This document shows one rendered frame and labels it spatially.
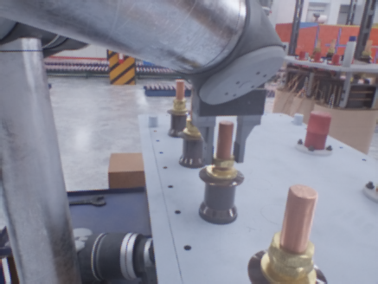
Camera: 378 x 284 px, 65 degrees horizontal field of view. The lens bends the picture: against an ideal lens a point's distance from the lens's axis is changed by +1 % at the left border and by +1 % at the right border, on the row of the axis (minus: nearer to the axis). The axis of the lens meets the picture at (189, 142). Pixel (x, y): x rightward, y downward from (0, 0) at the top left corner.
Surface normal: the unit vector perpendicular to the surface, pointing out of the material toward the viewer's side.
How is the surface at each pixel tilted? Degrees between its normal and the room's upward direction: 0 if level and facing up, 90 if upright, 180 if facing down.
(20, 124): 85
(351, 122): 90
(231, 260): 0
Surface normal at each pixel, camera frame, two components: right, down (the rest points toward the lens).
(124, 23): 0.37, 0.92
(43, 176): 0.75, 0.17
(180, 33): 0.54, 0.80
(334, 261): 0.04, -0.94
